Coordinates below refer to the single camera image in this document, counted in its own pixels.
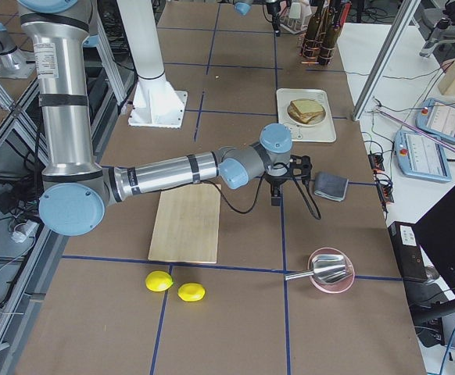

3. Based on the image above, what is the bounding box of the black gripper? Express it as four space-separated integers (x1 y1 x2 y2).
270 2 281 37
264 172 290 205

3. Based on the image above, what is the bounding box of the bread slice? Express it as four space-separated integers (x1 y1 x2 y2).
287 98 324 114
288 108 326 125

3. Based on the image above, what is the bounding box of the white round plate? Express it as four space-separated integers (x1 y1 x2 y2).
287 98 326 126

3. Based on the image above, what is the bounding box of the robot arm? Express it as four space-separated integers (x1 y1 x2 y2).
18 1 292 237
228 0 281 37

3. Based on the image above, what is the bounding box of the cream bear tray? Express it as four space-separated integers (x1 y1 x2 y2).
276 88 336 143

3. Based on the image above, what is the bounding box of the dark green wine bottle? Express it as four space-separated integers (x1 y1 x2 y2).
301 0 328 63

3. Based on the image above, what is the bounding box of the grey folded cloth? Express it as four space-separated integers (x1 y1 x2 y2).
313 172 349 202

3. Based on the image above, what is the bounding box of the metal scoop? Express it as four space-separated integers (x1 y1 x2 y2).
285 254 351 284

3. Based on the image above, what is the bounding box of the wooden cutting board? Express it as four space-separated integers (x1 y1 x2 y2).
148 184 220 264

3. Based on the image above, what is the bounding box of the pink bowl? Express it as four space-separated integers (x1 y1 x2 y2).
307 247 355 294

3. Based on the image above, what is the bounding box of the yellow lemon right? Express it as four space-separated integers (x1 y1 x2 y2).
177 283 206 302

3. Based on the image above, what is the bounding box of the yellow lemon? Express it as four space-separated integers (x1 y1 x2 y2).
145 270 174 292
177 283 206 302

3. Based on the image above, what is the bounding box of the black box device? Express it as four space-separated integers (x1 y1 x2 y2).
388 221 427 283

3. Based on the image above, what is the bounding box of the blue teach pendant near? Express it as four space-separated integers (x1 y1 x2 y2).
394 130 452 183

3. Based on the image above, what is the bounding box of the blue teach pendant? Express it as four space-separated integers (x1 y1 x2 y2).
394 130 452 183
416 98 455 145

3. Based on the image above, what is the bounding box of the yellow lemon left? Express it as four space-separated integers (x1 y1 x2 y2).
145 270 174 292

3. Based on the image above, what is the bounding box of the long metal rod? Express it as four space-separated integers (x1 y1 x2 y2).
374 109 455 153

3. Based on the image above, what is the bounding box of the blue teach pendant far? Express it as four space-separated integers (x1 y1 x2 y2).
416 98 455 145

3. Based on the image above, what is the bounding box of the black laptop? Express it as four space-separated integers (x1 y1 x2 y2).
410 185 455 325

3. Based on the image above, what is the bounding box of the white wire cup rack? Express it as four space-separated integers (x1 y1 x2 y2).
280 0 312 34

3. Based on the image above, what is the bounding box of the copper wire bottle rack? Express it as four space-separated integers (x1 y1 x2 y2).
300 33 339 66

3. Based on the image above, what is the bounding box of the aluminium frame post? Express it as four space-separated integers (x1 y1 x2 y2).
352 0 421 121

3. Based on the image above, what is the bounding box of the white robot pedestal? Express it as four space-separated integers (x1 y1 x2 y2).
117 0 188 128

